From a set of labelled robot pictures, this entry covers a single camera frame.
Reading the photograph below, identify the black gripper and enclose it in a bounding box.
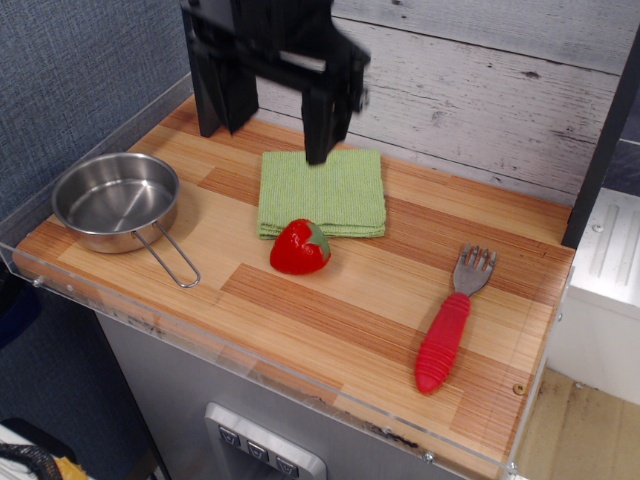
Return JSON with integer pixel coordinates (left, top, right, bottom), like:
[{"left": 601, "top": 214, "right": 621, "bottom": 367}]
[{"left": 180, "top": 1, "right": 370, "bottom": 165}]

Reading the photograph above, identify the red plastic strawberry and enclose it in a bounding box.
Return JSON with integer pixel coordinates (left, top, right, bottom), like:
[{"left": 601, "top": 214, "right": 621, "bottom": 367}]
[{"left": 270, "top": 219, "right": 331, "bottom": 275}]

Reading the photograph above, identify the steel pan with wire handle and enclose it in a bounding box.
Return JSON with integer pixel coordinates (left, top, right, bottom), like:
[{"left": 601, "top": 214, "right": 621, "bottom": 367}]
[{"left": 51, "top": 152, "right": 201, "bottom": 288}]

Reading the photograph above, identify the yellow and black object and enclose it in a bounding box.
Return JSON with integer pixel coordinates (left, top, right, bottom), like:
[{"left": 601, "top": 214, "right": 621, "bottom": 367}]
[{"left": 1, "top": 443, "right": 91, "bottom": 480}]

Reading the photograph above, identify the dark grey right post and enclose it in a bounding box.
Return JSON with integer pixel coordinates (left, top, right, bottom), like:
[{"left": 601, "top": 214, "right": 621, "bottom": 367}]
[{"left": 561, "top": 32, "right": 639, "bottom": 249}]

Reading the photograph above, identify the dark grey left post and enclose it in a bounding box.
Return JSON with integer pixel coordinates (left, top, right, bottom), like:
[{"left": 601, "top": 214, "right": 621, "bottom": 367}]
[{"left": 180, "top": 1, "right": 234, "bottom": 137}]

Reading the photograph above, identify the folded green cloth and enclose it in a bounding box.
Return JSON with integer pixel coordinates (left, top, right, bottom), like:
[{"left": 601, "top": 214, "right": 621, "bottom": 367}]
[{"left": 257, "top": 149, "right": 386, "bottom": 239}]

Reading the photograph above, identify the dark grey post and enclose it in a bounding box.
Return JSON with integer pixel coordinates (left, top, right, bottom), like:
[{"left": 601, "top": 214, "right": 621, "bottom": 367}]
[
  {"left": 561, "top": 32, "right": 639, "bottom": 249},
  {"left": 180, "top": 1, "right": 234, "bottom": 137}
]

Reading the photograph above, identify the white aluminium rail block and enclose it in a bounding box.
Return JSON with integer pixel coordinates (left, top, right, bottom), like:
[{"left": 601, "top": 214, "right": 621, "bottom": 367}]
[{"left": 547, "top": 188, "right": 639, "bottom": 404}]

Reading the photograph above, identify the clear acrylic edge guard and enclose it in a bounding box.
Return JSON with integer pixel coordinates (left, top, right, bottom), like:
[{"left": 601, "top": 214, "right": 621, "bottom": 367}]
[{"left": 2, "top": 80, "right": 573, "bottom": 479}]

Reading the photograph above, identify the silver button panel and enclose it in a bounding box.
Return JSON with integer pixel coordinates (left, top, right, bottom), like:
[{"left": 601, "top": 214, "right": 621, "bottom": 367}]
[{"left": 204, "top": 402, "right": 328, "bottom": 479}]

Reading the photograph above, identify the fork with red handle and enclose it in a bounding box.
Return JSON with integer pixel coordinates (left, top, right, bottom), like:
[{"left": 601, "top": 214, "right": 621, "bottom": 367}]
[{"left": 414, "top": 244, "right": 498, "bottom": 394}]

